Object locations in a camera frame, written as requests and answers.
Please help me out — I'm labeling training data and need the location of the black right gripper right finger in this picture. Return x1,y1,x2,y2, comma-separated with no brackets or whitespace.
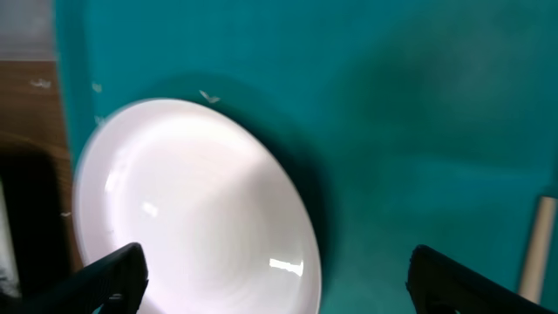
405,245,552,314

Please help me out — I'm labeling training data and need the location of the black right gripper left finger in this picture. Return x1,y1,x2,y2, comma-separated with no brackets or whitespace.
1,242,148,314

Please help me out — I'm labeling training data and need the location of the white plate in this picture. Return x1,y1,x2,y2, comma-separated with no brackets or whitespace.
73,99,322,314

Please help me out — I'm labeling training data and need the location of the wooden chopstick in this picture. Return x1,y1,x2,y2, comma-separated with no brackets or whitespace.
518,196,557,304

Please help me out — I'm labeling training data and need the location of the black tray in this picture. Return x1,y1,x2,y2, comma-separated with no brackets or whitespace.
1,147,71,298

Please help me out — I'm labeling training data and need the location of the teal plastic tray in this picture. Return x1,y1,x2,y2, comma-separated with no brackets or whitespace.
53,0,557,313

